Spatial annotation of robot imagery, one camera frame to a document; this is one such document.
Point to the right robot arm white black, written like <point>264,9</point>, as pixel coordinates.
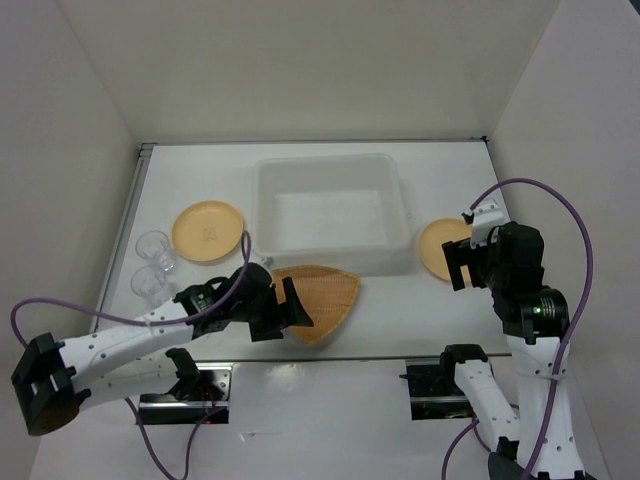
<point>535,439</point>

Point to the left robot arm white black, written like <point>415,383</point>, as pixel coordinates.
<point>55,380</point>

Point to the left beige plastic plate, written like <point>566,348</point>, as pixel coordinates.
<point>207,231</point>

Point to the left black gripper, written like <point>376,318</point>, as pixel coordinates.
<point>294,315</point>

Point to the beige bear plate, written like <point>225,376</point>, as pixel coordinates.
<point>430,242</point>

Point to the triangular woven bamboo tray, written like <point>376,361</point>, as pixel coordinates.
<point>327,295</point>

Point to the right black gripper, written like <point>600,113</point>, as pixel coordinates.
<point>456,253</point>

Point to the clear glass cup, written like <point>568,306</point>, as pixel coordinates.
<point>155,248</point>
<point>151,284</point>

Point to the near clear glass cup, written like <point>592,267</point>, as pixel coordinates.
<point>151,284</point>

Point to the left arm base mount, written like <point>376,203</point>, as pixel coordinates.
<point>210,396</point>

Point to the clear plastic bin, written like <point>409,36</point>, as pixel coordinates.
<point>345,212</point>

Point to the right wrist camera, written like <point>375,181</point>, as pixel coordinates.
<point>484,220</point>

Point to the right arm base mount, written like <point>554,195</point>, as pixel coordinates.
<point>432,395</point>

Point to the far clear glass cup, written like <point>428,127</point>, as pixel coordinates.
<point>155,248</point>

